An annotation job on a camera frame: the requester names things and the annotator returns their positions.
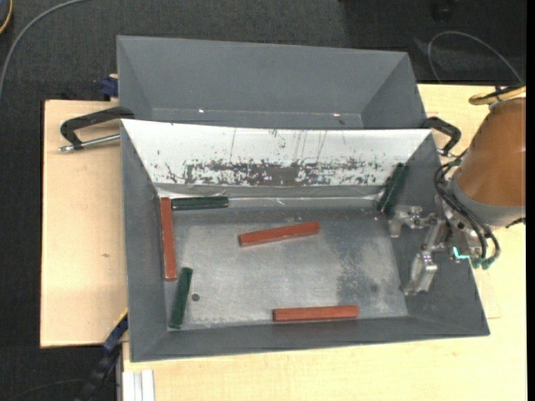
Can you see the dark green flat block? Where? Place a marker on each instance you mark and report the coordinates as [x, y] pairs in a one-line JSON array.
[[200, 203], [393, 189], [181, 298]]

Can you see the grey metal bin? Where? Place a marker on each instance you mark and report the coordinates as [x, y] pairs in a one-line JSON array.
[[259, 77]]

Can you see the red-brown flat block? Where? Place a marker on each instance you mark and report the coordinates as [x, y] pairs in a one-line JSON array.
[[168, 240], [279, 234], [315, 313]]

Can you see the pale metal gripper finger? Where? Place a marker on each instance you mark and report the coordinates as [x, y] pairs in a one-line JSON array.
[[411, 217], [422, 274]]

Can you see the pale wood board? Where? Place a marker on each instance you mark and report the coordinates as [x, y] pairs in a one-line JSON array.
[[83, 224]]

